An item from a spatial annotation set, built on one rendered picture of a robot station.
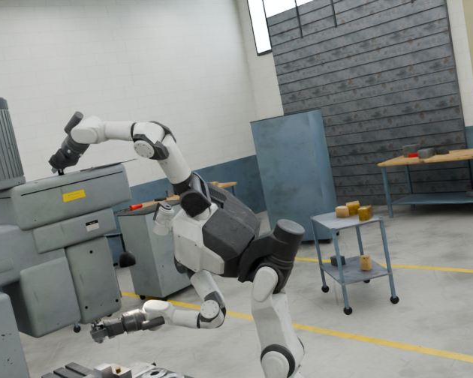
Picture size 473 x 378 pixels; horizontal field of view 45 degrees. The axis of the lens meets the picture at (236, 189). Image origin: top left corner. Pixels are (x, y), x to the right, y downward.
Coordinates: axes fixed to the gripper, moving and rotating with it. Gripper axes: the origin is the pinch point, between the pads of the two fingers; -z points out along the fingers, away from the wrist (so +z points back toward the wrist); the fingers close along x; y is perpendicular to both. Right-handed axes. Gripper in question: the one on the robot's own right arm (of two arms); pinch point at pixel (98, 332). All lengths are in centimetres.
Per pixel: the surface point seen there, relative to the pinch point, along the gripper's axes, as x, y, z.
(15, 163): 14, -74, -15
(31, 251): 18.3, -41.9, -17.0
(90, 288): 10.6, -21.0, 0.3
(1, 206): 8, -59, -23
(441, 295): -191, 127, 321
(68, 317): 16.7, -14.1, -10.2
